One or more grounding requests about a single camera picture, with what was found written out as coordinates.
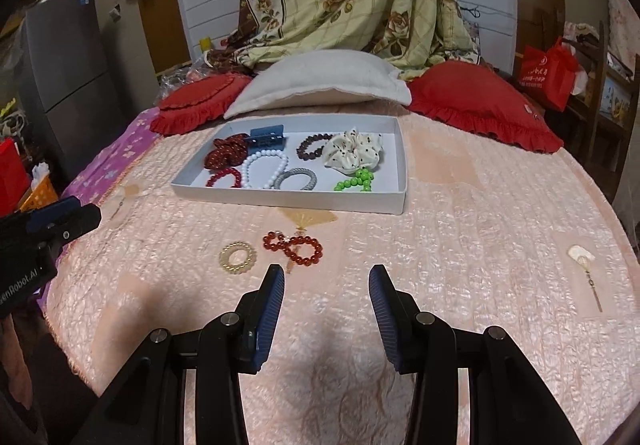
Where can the grey refrigerator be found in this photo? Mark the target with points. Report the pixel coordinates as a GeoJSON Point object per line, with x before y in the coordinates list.
{"type": "Point", "coordinates": [65, 75]}

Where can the clear plastic bag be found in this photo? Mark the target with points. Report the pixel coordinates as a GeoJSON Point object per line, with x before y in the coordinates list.
{"type": "Point", "coordinates": [175, 80]}

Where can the red ruffled pillow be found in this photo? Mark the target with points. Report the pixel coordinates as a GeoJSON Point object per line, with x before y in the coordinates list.
{"type": "Point", "coordinates": [195, 102]}
{"type": "Point", "coordinates": [475, 100]}

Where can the red box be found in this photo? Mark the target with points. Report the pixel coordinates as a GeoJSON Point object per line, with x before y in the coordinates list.
{"type": "Point", "coordinates": [12, 170]}

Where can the orange plastic basket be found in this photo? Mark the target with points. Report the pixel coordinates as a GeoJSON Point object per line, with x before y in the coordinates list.
{"type": "Point", "coordinates": [40, 195]}

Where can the blue hair claw clip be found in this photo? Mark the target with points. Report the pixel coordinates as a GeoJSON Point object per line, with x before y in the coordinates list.
{"type": "Point", "coordinates": [265, 132]}

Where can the red shopping bag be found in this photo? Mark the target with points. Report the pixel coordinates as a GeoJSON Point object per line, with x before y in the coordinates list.
{"type": "Point", "coordinates": [545, 70]}

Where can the purple floral bed sheet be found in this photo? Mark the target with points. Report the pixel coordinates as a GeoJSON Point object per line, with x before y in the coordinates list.
{"type": "Point", "coordinates": [100, 170]}

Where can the wooden shelf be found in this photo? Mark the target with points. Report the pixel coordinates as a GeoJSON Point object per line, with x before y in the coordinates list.
{"type": "Point", "coordinates": [602, 75]}

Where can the wall socket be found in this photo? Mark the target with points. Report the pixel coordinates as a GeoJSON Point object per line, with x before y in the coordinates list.
{"type": "Point", "coordinates": [115, 13]}

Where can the cream polka dot scrunchie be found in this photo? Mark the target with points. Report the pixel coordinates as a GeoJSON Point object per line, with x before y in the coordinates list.
{"type": "Point", "coordinates": [350, 150]}

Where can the white cardboard box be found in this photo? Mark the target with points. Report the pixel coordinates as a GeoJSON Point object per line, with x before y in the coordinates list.
{"type": "Point", "coordinates": [300, 201]}

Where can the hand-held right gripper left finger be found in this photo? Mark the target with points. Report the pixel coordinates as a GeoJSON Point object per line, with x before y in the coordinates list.
{"type": "Point", "coordinates": [267, 320]}

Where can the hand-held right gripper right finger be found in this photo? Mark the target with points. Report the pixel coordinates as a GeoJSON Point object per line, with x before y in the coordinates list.
{"type": "Point", "coordinates": [387, 320]}

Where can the beige pillow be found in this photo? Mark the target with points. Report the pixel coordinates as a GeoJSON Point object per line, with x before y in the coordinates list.
{"type": "Point", "coordinates": [320, 80]}

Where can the red polka dot scrunchie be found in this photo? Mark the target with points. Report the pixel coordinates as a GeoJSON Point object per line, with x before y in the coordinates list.
{"type": "Point", "coordinates": [225, 155]}

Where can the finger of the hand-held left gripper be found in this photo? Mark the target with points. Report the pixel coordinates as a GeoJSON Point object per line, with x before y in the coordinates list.
{"type": "Point", "coordinates": [75, 225]}
{"type": "Point", "coordinates": [50, 215]}

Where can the yellow wooden door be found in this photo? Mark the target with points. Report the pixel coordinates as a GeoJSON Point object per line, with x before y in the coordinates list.
{"type": "Point", "coordinates": [160, 25]}

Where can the white tissue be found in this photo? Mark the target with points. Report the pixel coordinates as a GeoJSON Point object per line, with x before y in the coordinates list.
{"type": "Point", "coordinates": [40, 170]}

